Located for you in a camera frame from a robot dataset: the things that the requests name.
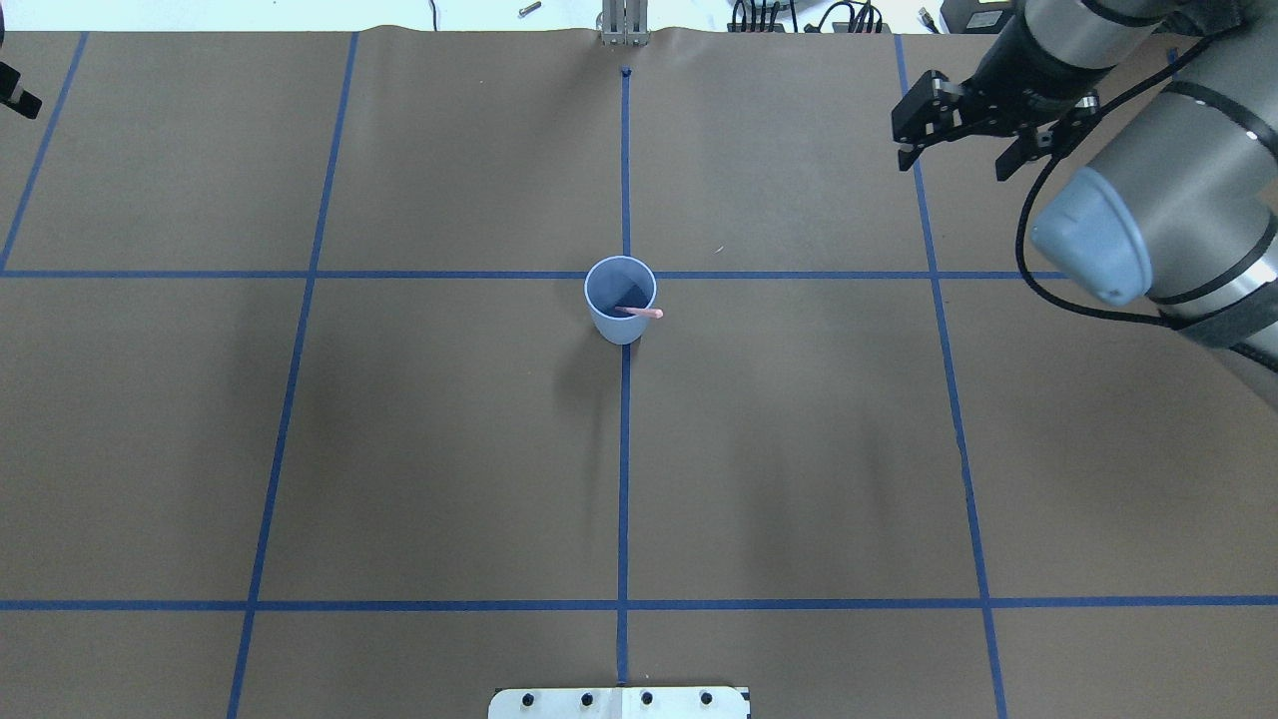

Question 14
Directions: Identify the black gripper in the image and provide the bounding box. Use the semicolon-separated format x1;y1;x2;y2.
898;77;1099;183

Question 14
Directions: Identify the pink chopstick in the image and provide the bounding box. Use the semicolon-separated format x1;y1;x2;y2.
613;307;665;321

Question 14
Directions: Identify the blue plastic cup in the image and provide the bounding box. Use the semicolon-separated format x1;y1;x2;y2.
583;255;658;346

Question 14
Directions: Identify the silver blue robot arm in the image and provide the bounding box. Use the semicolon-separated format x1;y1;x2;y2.
891;1;1275;405

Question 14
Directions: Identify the black equipment box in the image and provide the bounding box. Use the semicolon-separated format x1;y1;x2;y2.
941;0;1019;34

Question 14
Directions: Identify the brown paper table cover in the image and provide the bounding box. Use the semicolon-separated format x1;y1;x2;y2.
3;27;1275;718

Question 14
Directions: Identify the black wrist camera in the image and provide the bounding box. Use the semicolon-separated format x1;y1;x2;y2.
891;69;964;146

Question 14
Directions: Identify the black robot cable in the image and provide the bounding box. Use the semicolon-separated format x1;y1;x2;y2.
1013;20;1249;331

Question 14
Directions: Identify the black cable bundle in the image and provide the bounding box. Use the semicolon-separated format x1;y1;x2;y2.
728;0;889;34

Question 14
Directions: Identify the grey aluminium frame post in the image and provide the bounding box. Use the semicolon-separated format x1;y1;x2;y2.
597;0;651;47

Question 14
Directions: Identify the white metal base plate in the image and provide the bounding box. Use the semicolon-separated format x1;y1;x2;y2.
487;685;751;718

